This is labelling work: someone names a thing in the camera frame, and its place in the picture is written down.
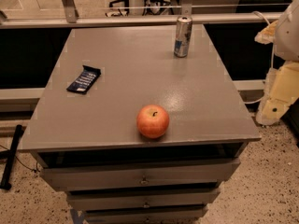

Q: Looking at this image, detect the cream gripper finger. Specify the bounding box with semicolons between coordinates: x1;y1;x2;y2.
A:
254;21;278;45
256;61;299;125

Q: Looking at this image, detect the red apple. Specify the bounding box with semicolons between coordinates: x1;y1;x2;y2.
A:
136;105;170;139

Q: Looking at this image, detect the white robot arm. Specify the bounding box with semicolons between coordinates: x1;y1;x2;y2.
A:
255;0;299;125

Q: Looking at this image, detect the dark blue rxbar wrapper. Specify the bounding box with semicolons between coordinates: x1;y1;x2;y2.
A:
66;65;101;94

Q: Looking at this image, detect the silver blue drink can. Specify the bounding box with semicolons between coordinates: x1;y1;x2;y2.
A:
174;16;192;58

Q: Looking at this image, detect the middle grey drawer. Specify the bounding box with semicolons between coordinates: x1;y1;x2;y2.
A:
67;189;220;211

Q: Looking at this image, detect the grey drawer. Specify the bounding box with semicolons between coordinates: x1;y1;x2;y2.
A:
41;158;240;191
85;205;207;224
67;189;220;211

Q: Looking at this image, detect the top grey drawer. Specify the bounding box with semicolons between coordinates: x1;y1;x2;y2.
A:
41;158;240;191

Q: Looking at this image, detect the bottom grey drawer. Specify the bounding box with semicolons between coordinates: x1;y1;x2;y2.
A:
85;205;207;224

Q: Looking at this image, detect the grey metal railing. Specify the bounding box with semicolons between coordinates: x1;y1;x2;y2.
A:
0;0;292;29

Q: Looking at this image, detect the grey drawer cabinet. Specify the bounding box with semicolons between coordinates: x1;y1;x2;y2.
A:
20;25;260;224

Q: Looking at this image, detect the black bar on floor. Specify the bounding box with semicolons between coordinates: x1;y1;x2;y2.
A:
0;124;23;190

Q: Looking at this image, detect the white cable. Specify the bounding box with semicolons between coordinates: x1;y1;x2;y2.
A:
242;10;277;105

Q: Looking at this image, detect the black cable on floor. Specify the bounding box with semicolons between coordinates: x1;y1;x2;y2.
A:
0;144;41;174

